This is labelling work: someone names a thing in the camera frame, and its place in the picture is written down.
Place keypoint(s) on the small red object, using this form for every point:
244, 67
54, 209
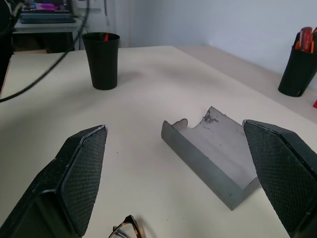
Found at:
315, 103

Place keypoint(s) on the black tool holder cup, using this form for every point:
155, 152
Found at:
296, 72

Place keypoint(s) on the black plastic cup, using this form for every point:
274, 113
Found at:
102, 62

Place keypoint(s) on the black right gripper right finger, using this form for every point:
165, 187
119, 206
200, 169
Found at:
280, 173

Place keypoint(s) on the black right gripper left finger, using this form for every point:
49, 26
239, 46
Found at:
74, 178

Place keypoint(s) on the red marker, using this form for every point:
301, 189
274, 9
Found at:
106, 37

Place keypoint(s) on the laptop computer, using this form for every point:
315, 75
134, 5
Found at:
47, 12

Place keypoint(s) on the white desk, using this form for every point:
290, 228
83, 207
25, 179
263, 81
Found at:
44, 27

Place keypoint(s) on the tortoiseshell glasses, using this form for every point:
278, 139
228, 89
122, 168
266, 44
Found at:
126, 228

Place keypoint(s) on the red pens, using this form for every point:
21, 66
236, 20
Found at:
305, 38

